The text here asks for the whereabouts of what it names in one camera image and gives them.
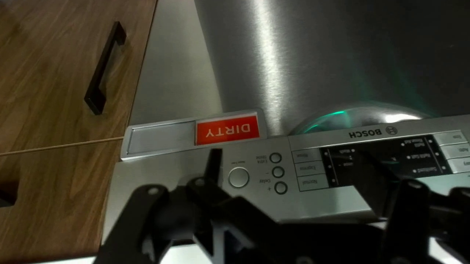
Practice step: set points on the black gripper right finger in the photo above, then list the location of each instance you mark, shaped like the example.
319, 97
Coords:
415, 214

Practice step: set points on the stainless steel dishwasher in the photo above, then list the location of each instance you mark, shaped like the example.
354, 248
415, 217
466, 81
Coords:
325, 78

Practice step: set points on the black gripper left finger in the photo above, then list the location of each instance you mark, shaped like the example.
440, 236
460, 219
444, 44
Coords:
156, 219

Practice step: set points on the wooden cabinet door right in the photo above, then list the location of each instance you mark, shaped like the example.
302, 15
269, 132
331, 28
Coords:
56, 156

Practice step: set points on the red dirty magnet sign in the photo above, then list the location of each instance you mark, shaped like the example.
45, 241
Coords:
227, 129

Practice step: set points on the black cabinet handle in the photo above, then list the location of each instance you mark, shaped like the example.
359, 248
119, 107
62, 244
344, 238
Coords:
94, 97

